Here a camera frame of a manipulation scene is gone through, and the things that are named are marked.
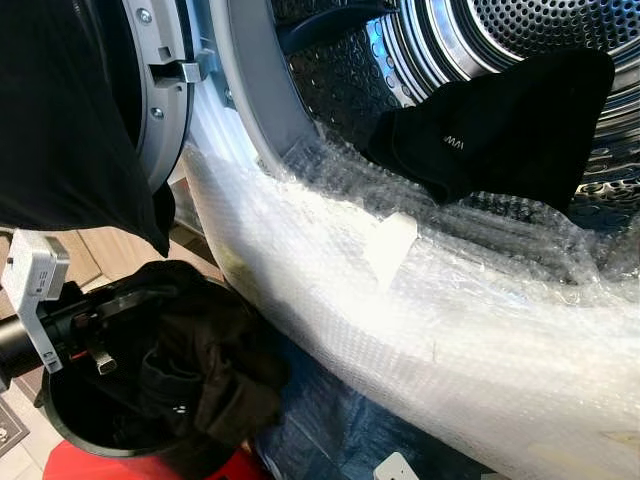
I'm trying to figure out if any black clothes pile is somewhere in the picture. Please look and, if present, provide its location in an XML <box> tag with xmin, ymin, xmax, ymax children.
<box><xmin>95</xmin><ymin>262</ymin><xmax>293</xmax><ymax>451</ymax></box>

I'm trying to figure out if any wooden cabinet front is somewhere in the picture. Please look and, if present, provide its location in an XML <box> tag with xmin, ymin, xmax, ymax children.
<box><xmin>0</xmin><ymin>228</ymin><xmax>226</xmax><ymax>291</ymax></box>

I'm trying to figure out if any black round bucket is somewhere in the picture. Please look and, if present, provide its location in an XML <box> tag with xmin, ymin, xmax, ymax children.
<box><xmin>40</xmin><ymin>260</ymin><xmax>293</xmax><ymax>466</ymax></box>

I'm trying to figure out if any black hanging garment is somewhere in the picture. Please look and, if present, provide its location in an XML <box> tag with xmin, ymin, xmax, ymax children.
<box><xmin>0</xmin><ymin>0</ymin><xmax>177</xmax><ymax>257</ymax></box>

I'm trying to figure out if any grey washer door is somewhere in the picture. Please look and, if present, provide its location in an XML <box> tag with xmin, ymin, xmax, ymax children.
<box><xmin>118</xmin><ymin>0</ymin><xmax>216</xmax><ymax>193</ymax></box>

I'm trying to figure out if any clear bubble wrap sheet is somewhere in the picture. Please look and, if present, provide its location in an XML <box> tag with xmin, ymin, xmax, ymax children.
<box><xmin>183</xmin><ymin>125</ymin><xmax>640</xmax><ymax>480</ymax></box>

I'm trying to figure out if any white tape piece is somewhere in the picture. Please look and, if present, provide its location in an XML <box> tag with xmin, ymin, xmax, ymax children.
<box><xmin>363</xmin><ymin>212</ymin><xmax>420</xmax><ymax>293</ymax></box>

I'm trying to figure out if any grey door gasket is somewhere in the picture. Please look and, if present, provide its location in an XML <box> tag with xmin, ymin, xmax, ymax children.
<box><xmin>205</xmin><ymin>0</ymin><xmax>331</xmax><ymax>176</ymax></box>

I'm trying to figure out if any steel washer drum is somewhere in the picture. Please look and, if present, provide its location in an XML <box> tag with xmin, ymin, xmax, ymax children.
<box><xmin>270</xmin><ymin>0</ymin><xmax>640</xmax><ymax>236</ymax></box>

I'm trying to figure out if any black drum paddle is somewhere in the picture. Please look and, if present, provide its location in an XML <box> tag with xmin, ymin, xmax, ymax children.
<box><xmin>278</xmin><ymin>3</ymin><xmax>399</xmax><ymax>56</ymax></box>

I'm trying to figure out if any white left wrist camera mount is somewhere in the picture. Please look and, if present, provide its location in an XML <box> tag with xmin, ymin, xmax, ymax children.
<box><xmin>0</xmin><ymin>232</ymin><xmax>71</xmax><ymax>373</ymax></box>

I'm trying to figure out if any small white bracket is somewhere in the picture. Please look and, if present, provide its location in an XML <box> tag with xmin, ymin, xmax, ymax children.
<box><xmin>373</xmin><ymin>452</ymin><xmax>421</xmax><ymax>480</ymax></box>

